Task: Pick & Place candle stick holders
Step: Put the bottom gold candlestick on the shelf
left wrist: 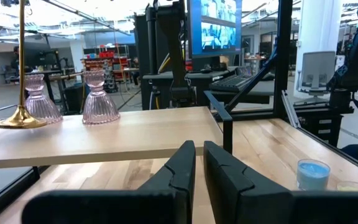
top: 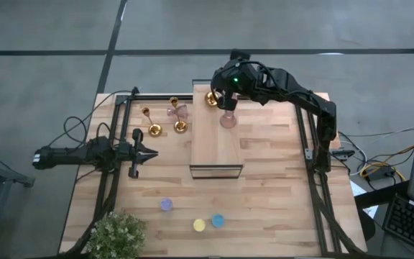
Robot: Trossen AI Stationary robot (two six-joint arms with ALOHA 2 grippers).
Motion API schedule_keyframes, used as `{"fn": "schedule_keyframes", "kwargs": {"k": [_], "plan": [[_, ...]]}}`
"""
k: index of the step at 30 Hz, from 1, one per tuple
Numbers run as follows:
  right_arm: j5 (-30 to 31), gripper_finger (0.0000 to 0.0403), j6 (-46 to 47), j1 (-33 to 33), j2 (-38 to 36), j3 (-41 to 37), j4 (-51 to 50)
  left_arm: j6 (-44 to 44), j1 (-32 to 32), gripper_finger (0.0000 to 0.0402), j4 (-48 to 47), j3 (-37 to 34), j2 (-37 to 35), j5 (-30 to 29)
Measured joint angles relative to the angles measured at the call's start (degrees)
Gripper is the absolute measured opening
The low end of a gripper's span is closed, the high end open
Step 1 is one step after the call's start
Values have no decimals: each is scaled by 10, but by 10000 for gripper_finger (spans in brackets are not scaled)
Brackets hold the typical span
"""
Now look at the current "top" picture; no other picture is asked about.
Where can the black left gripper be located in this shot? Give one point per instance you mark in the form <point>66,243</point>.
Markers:
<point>129,154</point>

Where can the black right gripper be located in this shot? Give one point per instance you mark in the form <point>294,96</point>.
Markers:
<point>235,73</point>

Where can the short gold candlestick holder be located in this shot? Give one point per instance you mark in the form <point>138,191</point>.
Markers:
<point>210,99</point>

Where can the medium gold candlestick holder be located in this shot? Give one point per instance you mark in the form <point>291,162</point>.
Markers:
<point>155,130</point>

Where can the tallest gold candlestick holder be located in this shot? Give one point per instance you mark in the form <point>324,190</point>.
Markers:
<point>180,126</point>

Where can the purple candle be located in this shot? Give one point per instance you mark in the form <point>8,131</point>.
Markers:
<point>166,204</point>

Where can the yellow candle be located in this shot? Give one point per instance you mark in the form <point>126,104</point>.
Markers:
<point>199,225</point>

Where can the blue candle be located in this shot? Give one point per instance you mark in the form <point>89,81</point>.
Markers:
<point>217,220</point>

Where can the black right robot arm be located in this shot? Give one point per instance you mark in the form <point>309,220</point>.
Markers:
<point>300,96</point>

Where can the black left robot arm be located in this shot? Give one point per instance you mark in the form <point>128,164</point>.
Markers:
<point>67,155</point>

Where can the long wooden box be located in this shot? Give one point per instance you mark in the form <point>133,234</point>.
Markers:
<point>214,144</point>

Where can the potted plant white flowers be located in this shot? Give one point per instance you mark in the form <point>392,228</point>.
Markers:
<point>115,235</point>

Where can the grey metal stand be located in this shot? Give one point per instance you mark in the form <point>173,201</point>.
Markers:
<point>5,176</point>

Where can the white paper sheet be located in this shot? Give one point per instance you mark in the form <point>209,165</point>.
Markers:
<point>356,188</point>

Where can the black power adapter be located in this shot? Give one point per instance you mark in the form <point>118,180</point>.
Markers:
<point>381,175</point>

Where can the black desk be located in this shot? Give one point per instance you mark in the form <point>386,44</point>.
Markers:
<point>379,196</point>

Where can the black keyboard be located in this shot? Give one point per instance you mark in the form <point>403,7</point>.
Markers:
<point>408,221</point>

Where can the black aluminium rig frame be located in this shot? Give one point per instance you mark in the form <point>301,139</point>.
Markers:
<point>156,97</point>

